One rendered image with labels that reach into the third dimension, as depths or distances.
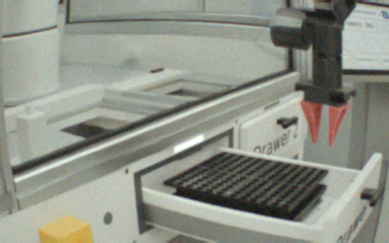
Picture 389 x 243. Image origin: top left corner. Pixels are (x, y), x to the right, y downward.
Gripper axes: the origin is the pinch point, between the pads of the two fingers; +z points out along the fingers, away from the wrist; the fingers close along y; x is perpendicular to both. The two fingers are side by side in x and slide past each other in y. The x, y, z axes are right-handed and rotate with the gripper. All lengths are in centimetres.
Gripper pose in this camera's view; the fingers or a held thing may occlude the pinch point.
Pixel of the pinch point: (323, 139)
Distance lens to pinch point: 86.9
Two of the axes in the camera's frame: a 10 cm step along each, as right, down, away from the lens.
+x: 5.8, -1.8, 7.9
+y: 8.1, 1.5, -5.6
